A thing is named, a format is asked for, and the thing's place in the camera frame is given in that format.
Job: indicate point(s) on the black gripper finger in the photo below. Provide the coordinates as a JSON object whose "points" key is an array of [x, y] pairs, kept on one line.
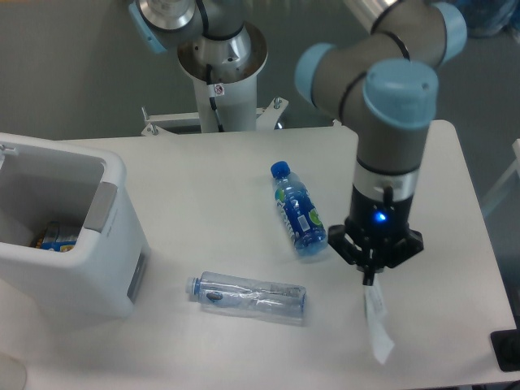
{"points": [[338, 239], [392, 250]]}

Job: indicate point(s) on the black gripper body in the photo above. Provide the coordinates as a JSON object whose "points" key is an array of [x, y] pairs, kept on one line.
{"points": [[367, 215]]}

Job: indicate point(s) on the white plastic package bag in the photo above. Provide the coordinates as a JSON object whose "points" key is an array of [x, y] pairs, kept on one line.
{"points": [[376, 311]]}

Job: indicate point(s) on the white trash can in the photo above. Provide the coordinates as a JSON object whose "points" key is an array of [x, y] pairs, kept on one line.
{"points": [[44, 181]]}

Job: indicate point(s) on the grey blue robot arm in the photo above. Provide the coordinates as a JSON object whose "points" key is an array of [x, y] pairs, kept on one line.
{"points": [[372, 88]]}

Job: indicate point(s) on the blue labelled plastic bottle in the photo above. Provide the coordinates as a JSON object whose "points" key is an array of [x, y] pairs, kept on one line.
{"points": [[297, 211]]}

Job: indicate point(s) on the clear crushed plastic bottle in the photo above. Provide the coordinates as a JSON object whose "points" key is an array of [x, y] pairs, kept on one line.
{"points": [[248, 298]]}

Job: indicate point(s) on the black device at table edge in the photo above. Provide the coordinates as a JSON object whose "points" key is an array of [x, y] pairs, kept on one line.
{"points": [[506, 348]]}

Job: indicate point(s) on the blue plastic bag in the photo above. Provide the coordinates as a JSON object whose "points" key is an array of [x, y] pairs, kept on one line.
{"points": [[486, 18]]}

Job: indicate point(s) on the blue packaging inside bin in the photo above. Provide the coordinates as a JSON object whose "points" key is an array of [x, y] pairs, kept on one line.
{"points": [[56, 237]]}

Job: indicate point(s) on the white frame at right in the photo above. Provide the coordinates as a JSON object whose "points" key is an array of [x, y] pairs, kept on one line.
{"points": [[503, 186]]}

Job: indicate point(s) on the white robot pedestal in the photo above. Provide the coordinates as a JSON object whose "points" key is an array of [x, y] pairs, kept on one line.
{"points": [[227, 93]]}

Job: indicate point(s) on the white pedestal base frame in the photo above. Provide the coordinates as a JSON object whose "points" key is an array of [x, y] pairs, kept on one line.
{"points": [[268, 118]]}

